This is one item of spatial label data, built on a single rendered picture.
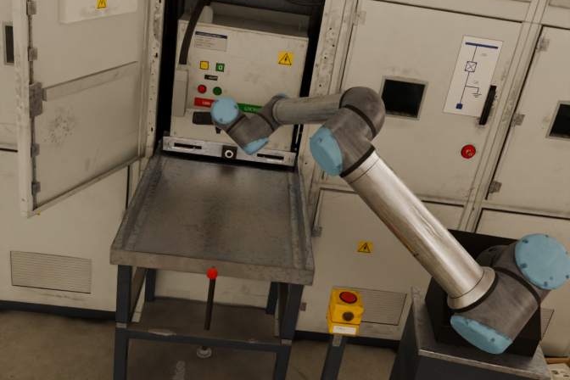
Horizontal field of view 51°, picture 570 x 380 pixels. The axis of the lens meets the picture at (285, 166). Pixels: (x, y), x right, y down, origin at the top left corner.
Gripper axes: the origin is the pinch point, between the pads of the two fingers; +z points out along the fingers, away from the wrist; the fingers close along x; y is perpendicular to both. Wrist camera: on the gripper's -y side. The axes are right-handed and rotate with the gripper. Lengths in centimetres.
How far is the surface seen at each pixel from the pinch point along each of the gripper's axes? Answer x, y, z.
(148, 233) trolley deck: -43, -16, -40
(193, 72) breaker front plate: 18.3, -12.1, -4.3
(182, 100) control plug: 5.9, -14.2, -9.9
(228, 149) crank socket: -8.3, 4.8, 7.2
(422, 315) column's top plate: -58, 72, -47
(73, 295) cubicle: -78, -55, 44
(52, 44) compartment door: 10, -50, -53
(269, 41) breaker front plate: 32.4, 15.0, -12.4
